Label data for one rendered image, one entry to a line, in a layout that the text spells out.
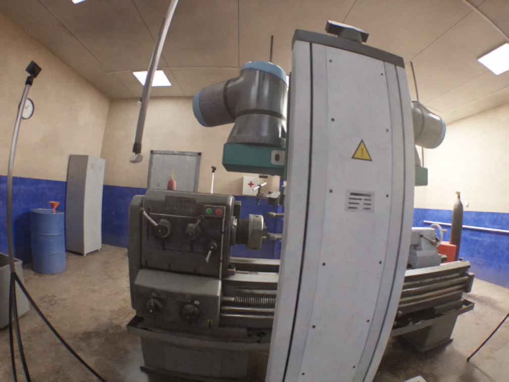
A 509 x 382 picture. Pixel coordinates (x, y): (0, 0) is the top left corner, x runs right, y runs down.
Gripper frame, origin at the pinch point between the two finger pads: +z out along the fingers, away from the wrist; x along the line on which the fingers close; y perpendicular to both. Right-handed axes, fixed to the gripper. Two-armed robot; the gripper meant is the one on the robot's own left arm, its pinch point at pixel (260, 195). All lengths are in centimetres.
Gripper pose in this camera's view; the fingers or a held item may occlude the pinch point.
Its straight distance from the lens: 149.6
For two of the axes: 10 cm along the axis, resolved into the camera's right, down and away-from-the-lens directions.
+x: 4.7, -2.3, 8.5
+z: -8.8, -1.7, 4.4
